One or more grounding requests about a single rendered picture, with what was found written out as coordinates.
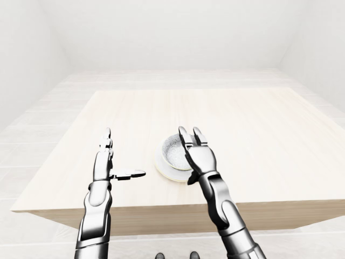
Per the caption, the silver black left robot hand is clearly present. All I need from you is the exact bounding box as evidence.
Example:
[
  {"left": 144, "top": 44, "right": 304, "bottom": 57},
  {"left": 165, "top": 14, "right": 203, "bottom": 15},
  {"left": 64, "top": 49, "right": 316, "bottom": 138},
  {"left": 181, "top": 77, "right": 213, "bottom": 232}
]
[{"left": 92, "top": 127, "right": 147, "bottom": 184}]

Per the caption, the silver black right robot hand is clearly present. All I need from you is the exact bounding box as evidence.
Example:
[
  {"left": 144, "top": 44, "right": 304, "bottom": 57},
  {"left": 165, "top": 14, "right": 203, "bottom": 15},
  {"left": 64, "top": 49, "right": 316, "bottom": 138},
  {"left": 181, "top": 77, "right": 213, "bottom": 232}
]
[{"left": 177, "top": 126, "right": 218, "bottom": 186}]

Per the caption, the speckled grey bowl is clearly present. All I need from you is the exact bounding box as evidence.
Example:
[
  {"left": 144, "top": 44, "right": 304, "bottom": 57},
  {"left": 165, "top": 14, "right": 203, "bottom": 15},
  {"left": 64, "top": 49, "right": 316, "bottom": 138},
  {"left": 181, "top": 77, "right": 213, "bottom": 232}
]
[{"left": 161, "top": 134, "right": 193, "bottom": 172}]

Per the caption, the white plate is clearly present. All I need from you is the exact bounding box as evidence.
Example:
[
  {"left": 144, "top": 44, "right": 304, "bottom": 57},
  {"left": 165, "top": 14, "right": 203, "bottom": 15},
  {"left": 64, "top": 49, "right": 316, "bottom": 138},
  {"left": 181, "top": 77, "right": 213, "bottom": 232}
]
[{"left": 154, "top": 139, "right": 194, "bottom": 182}]

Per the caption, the pale wooden table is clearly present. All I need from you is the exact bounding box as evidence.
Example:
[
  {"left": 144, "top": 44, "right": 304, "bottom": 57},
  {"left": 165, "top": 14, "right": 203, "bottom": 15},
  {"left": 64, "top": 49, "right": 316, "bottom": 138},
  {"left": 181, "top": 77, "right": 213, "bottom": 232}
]
[{"left": 10, "top": 88, "right": 345, "bottom": 237}]

